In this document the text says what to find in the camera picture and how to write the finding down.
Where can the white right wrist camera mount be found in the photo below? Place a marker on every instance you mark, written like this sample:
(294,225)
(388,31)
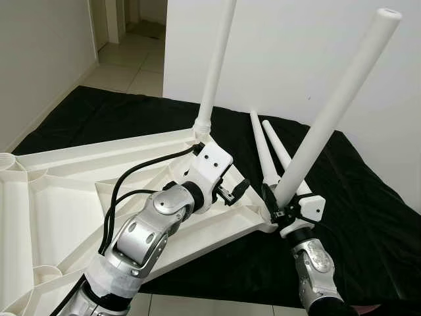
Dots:
(309,207)

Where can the white plastic table top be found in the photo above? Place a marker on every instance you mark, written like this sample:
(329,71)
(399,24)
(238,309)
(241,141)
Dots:
(52,197)

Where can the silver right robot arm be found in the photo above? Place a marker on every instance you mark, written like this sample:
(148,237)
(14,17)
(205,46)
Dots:
(316,263)

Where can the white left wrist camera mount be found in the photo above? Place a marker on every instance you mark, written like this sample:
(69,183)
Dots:
(210,168)

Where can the black table cloth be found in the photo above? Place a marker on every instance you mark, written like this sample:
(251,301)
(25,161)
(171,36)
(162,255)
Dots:
(368,217)

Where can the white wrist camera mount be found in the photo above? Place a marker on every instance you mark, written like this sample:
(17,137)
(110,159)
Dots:
(210,168)
(309,207)

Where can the pink cloth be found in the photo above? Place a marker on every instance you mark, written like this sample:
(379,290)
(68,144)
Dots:
(368,308)

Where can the white door frame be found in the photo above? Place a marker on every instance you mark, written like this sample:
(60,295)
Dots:
(112,16)

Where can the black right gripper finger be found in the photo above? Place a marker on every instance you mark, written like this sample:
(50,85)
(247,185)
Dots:
(268,197)

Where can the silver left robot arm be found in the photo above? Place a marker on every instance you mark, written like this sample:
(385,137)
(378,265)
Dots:
(141,237)

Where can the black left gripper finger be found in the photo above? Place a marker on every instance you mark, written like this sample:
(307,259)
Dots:
(238,188)

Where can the white plastic table leg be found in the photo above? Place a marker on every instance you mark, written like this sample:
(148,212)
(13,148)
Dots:
(214,66)
(279,151)
(261,145)
(335,105)

